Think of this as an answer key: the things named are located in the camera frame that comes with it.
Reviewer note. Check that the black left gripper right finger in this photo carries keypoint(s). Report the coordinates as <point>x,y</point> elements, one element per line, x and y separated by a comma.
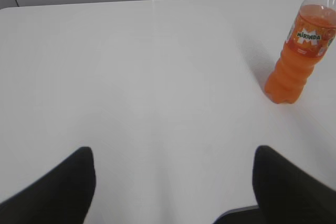
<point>287,194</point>

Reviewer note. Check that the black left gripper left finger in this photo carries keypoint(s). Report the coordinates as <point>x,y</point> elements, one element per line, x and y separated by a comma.
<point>63,195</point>

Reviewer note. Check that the orange Mirinda soda bottle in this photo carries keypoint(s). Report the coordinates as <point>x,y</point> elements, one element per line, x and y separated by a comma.
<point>309,38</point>

